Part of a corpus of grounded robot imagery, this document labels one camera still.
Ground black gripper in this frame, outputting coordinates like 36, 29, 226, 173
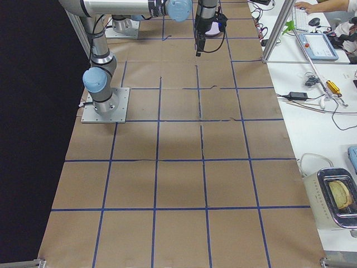
194, 16, 214, 57

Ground lavender plate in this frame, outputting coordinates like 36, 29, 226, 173
205, 22, 221, 37

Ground person's hand on keyboard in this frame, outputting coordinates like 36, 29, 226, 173
294, 2, 315, 14

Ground green reach grabber tool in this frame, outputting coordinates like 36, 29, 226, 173
283, 21, 332, 111

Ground white keyboard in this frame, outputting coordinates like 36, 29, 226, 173
291, 7, 309, 32

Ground black power adapter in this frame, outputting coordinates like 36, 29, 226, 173
288, 92, 308, 101

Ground black computer mouse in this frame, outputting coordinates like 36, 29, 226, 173
308, 17, 320, 27

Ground teach pendant tablet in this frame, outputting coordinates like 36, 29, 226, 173
298, 33, 339, 61

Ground brown paper table cover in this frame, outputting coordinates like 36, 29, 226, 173
38, 1, 323, 267

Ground cream toaster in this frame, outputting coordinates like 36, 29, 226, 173
303, 167, 356, 231

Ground bread slice in toaster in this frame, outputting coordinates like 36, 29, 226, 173
329, 180, 353, 209

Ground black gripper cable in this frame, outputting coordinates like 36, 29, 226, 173
200, 8, 229, 54

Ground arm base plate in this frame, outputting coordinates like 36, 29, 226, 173
105, 18, 140, 39
81, 88, 130, 123

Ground aluminium frame post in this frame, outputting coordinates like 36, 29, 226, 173
262, 0, 295, 63

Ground yellow handled tool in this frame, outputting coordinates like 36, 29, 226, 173
326, 80, 342, 97

